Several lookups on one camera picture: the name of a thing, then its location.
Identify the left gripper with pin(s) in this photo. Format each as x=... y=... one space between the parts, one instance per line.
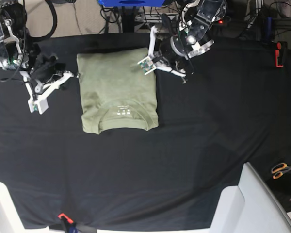
x=172 y=49

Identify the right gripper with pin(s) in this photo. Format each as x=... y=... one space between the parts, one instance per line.
x=45 y=69

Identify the light green T-shirt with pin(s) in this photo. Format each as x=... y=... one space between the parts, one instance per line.
x=115 y=93

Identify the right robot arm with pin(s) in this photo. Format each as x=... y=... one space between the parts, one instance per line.
x=21 y=54

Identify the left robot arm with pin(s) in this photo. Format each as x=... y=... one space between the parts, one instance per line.
x=191 y=37

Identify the blue plastic box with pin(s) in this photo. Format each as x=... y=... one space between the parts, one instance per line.
x=131 y=3

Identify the black table cloth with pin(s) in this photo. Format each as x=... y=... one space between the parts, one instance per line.
x=236 y=108

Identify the red black clamp right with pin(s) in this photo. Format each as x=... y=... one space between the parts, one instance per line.
x=281 y=53

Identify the red black clamp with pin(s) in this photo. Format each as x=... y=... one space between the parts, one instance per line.
x=68 y=225
x=281 y=53

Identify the red black clamp bottom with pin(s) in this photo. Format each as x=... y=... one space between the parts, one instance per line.
x=68 y=225

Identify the white bin left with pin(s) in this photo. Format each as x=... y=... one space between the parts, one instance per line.
x=9 y=219

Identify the white bin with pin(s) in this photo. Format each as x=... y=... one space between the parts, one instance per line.
x=249 y=207
x=9 y=219

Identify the white bin right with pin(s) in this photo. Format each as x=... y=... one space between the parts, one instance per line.
x=249 y=207

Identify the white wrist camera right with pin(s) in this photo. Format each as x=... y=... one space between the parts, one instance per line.
x=38 y=102

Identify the orange handled scissors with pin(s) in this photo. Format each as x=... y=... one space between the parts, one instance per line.
x=279 y=170

